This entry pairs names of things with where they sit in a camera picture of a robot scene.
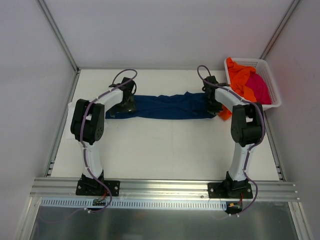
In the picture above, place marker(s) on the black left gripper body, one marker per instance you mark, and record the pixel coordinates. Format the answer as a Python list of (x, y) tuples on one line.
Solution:
[(125, 106)]

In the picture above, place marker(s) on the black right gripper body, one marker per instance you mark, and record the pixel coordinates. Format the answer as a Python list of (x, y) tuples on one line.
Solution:
[(213, 105)]

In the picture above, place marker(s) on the blue printed t shirt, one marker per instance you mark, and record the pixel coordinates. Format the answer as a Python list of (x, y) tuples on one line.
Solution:
[(187, 106)]

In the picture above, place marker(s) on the orange t shirt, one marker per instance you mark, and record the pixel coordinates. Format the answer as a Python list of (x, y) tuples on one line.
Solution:
[(239, 76)]

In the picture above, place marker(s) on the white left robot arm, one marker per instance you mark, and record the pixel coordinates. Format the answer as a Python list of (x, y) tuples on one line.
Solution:
[(88, 125)]

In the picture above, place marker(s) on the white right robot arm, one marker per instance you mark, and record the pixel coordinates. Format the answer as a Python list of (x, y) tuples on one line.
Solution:
[(247, 131)]

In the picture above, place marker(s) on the pink t shirt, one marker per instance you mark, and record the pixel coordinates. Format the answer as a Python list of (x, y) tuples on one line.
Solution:
[(256, 90)]

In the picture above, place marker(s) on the white plastic basket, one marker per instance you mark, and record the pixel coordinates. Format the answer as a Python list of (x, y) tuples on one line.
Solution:
[(263, 70)]

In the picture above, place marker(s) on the folded white t shirt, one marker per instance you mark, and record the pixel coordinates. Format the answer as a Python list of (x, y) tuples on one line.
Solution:
[(67, 130)]

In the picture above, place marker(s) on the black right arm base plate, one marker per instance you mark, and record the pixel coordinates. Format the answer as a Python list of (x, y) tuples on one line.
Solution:
[(218, 190)]

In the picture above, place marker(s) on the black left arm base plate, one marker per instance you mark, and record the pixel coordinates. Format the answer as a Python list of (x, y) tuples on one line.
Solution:
[(111, 188)]

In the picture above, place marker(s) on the aluminium mounting rail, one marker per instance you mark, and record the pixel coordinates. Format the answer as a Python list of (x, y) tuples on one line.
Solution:
[(148, 189)]

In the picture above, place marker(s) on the white slotted cable duct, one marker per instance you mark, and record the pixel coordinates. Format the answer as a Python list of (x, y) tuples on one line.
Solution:
[(135, 204)]

